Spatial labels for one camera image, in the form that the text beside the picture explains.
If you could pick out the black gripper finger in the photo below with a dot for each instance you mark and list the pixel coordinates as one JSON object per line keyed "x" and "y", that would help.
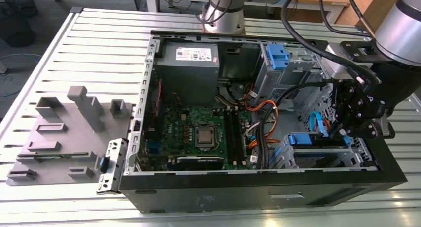
{"x": 373, "y": 129}
{"x": 351, "y": 101}

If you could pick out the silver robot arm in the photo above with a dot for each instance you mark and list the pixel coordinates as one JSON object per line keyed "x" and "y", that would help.
{"x": 226, "y": 17}

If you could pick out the metal disk bay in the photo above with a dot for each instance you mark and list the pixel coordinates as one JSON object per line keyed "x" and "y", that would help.
{"x": 318, "y": 150}

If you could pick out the grey metal drive cage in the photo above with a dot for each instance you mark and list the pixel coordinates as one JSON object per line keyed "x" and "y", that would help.
{"x": 279, "y": 81}

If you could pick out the blue drive cage latch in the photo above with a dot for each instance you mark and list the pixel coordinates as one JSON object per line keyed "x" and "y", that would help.
{"x": 278, "y": 57}

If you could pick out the brown wooden cabinet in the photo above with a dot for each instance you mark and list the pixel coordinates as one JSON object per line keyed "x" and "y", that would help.
{"x": 385, "y": 3}

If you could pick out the black RAM slot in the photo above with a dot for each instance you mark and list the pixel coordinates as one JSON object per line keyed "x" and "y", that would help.
{"x": 230, "y": 136}
{"x": 240, "y": 136}
{"x": 234, "y": 136}

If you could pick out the wooden desk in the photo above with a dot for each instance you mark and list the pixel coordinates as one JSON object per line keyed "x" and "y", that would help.
{"x": 337, "y": 0}

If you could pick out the black open PC case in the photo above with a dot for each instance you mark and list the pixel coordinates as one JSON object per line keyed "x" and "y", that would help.
{"x": 263, "y": 195}

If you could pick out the green motherboard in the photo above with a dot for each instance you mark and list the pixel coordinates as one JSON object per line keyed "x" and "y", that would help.
{"x": 210, "y": 113}

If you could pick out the silver CPU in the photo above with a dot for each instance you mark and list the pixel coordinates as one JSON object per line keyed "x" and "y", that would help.
{"x": 204, "y": 137}

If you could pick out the CPU socket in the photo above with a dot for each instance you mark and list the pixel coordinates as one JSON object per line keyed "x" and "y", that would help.
{"x": 206, "y": 147}

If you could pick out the grey power supply unit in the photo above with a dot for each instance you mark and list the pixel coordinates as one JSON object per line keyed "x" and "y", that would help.
{"x": 183, "y": 81}

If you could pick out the black graphics card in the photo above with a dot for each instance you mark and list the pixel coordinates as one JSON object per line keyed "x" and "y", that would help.
{"x": 196, "y": 163}

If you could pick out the blue black latch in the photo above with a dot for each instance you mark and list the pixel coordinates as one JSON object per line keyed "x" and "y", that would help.
{"x": 104, "y": 164}

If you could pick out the grey parts rack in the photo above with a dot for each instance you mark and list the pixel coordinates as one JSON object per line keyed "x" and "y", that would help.
{"x": 75, "y": 143}

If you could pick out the green RAM stick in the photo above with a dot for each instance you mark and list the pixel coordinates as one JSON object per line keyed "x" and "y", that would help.
{"x": 52, "y": 157}

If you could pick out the black bin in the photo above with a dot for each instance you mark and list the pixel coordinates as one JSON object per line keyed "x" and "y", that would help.
{"x": 18, "y": 32}

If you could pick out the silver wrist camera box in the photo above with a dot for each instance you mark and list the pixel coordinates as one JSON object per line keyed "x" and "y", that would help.
{"x": 335, "y": 67}

